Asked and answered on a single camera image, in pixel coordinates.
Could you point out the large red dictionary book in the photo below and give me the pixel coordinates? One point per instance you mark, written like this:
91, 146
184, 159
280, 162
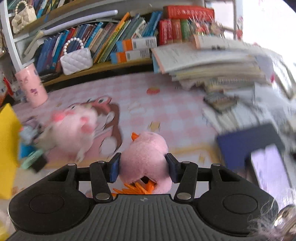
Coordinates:
187, 11

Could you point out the upper orange-blue white box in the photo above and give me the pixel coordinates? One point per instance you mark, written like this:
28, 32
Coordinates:
136, 44

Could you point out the orange-blue white box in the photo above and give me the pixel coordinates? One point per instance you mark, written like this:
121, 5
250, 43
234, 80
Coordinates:
127, 56
136, 44

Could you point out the stack of papers and notebooks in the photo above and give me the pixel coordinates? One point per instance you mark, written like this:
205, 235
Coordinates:
216, 63

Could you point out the yellow cardboard box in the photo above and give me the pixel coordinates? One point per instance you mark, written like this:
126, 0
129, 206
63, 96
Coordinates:
9, 144

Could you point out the pink plush pig toy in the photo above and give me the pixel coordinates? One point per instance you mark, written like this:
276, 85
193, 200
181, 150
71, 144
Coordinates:
70, 130

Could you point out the cream quilted pearl-handle purse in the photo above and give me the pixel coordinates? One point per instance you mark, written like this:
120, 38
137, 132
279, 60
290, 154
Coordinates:
24, 15

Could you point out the pink plush chick toy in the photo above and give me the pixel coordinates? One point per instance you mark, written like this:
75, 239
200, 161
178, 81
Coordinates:
143, 168

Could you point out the smartphone with lit screen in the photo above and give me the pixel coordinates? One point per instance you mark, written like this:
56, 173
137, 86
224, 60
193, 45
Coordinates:
271, 174

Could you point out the dark tablet device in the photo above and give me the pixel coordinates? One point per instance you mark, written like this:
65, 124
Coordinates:
236, 147

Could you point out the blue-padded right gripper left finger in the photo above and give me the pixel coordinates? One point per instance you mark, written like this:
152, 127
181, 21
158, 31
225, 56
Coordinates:
101, 174

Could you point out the white quilted pearl-handle purse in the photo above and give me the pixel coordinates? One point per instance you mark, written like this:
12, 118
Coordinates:
77, 60

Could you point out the mint green eraser case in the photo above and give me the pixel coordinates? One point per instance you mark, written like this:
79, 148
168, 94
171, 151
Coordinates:
33, 157

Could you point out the small black smartphone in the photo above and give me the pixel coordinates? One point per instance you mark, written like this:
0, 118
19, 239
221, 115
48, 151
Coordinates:
220, 102

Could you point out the lower orange-blue white box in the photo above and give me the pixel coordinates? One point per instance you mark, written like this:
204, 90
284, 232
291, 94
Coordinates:
127, 56

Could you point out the pink cylindrical canister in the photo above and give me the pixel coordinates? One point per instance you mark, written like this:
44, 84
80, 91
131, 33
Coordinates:
30, 83

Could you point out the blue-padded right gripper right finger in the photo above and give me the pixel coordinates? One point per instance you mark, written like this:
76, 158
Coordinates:
185, 175

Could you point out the white bookshelf frame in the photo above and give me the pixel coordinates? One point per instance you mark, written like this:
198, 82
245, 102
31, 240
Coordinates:
16, 44

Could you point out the black binder clip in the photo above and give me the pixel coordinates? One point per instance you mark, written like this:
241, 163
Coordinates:
38, 164

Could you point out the grey toy car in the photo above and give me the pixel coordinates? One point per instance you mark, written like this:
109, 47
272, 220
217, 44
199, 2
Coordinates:
28, 133

